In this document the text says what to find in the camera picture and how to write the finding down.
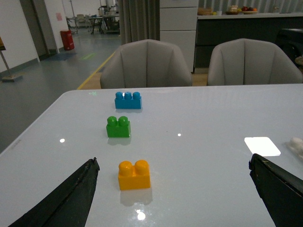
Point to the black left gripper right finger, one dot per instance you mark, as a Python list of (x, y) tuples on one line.
[(281, 191)]

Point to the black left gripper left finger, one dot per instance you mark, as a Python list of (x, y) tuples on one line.
[(68, 205)]

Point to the yellow toy block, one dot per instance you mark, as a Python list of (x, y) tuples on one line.
[(132, 177)]

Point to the green toy block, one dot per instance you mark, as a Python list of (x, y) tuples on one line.
[(118, 128)]

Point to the blue toy block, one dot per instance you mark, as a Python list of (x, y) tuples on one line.
[(128, 100)]

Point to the right beige chair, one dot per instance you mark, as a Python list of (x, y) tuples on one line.
[(251, 62)]

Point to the beige chair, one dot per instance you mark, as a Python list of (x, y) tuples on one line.
[(251, 62), (146, 63)]

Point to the dark appliance at right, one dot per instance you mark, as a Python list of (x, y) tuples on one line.
[(290, 40)]

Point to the left beige chair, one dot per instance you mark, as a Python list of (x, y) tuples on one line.
[(146, 63)]

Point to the dark counter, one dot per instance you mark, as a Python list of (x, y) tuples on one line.
[(214, 30)]

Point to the fruit bowl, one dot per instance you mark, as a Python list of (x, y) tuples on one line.
[(249, 10)]

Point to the grey curtain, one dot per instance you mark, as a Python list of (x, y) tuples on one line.
[(139, 20)]

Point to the white cabinet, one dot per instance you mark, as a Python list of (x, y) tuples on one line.
[(178, 21)]

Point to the white studded base plate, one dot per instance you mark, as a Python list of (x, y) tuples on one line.
[(296, 146)]

